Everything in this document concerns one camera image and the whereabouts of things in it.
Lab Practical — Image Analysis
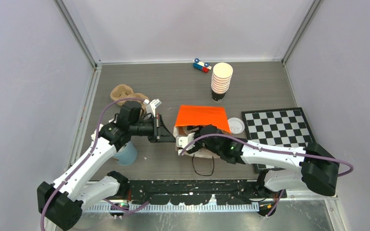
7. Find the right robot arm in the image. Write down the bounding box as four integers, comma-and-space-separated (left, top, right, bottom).
177, 125, 340, 198

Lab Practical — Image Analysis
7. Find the orange paper bag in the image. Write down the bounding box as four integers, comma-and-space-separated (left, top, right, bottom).
173, 104, 232, 177

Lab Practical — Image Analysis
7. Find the red blue toy car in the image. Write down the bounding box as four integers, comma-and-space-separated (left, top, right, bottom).
192, 58, 212, 73

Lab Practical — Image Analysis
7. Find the stack of white paper cups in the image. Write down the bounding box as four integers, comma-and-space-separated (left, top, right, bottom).
211, 62, 233, 102

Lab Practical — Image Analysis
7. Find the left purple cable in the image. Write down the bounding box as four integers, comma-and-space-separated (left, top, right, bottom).
40, 97, 152, 231

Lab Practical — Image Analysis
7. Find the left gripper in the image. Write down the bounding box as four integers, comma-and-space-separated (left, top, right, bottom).
130, 114, 177, 143

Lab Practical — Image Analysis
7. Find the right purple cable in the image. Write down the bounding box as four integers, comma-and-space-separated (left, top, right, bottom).
179, 133, 354, 218

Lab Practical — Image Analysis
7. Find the black white checkerboard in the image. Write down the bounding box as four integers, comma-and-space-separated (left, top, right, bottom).
241, 107, 315, 174

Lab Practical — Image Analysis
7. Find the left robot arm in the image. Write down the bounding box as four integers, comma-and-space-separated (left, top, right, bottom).
37, 98, 176, 231

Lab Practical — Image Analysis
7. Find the blue plastic cup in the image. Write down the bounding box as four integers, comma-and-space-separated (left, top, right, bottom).
113, 141, 138, 166

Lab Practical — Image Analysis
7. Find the cardboard cup carrier tray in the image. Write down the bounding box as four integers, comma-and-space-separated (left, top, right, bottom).
110, 84, 150, 109

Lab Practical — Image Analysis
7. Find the purple cable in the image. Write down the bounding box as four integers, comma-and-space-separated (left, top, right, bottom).
40, 97, 152, 231
179, 133, 354, 218

